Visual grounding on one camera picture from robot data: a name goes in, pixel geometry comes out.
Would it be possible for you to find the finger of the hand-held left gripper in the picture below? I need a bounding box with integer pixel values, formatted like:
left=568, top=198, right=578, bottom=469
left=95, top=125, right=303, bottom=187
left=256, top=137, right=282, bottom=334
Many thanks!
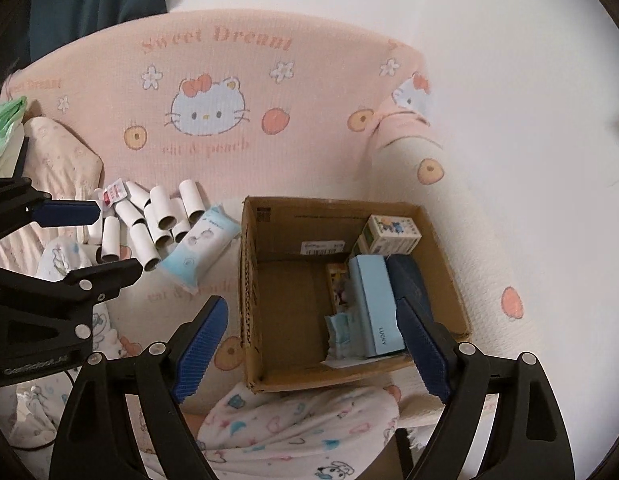
left=0, top=258, right=144, bottom=347
left=0, top=177, right=103, bottom=246

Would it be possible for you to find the pink patterned pillow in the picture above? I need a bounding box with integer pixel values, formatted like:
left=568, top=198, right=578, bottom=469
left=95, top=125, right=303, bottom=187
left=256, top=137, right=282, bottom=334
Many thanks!
left=0, top=117, right=104, bottom=281

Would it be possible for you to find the light blue wipes packet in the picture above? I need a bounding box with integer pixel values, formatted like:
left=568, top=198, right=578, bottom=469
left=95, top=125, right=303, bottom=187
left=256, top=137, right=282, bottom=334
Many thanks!
left=323, top=310, right=367, bottom=361

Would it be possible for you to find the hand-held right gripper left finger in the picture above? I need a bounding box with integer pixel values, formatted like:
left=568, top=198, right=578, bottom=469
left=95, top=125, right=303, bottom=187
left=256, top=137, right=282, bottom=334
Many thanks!
left=48, top=295, right=229, bottom=480

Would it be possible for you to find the dark blue glasses case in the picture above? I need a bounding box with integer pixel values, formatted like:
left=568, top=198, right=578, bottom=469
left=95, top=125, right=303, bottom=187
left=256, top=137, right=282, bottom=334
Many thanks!
left=385, top=254, right=435, bottom=341

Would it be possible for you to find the white blue-print cloth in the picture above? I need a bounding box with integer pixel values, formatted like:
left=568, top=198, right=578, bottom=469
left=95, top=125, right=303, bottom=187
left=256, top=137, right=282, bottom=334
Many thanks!
left=0, top=237, right=140, bottom=443

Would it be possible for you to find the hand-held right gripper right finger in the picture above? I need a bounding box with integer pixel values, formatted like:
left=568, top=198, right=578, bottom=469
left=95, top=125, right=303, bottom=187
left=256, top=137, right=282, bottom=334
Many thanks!
left=395, top=297, right=576, bottom=480

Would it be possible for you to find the white cartoon-print cloth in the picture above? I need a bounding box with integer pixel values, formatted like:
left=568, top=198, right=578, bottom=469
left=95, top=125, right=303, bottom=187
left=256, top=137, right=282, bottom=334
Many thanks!
left=197, top=382, right=403, bottom=480

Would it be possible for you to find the pile of white cardboard tubes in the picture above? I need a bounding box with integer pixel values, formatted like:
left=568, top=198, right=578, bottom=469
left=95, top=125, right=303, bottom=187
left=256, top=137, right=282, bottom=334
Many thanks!
left=86, top=178, right=206, bottom=273

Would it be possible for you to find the brown cardboard box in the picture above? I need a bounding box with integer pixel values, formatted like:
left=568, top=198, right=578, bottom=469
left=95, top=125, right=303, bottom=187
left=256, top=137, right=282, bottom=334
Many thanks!
left=238, top=196, right=473, bottom=394

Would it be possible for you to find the green patterned bag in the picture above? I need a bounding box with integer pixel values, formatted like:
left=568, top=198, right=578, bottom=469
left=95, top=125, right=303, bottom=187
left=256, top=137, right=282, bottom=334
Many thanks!
left=0, top=96, right=29, bottom=177

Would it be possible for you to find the yellow colourful box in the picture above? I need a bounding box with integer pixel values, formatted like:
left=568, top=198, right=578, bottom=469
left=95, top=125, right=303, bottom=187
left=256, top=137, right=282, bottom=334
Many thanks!
left=325, top=261, right=355, bottom=318

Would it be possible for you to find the long light blue box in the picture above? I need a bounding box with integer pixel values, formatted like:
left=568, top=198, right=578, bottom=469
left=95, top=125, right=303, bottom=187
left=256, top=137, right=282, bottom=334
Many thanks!
left=348, top=254, right=405, bottom=359

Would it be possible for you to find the white shipping label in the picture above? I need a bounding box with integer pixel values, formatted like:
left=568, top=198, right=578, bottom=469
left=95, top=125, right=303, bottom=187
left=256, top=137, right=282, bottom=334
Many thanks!
left=300, top=240, right=345, bottom=256

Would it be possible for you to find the pink printed blanket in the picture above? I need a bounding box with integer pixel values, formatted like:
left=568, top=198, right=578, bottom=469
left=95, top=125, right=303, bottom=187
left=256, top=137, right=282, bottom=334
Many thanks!
left=0, top=7, right=530, bottom=461

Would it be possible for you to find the white and blue tissue packet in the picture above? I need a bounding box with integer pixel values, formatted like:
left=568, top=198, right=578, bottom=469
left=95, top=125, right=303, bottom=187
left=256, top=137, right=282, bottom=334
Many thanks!
left=156, top=204, right=241, bottom=297

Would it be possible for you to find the small red and white sachet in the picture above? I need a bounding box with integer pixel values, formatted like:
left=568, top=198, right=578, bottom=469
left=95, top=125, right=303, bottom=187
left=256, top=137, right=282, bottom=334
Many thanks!
left=102, top=178, right=128, bottom=207

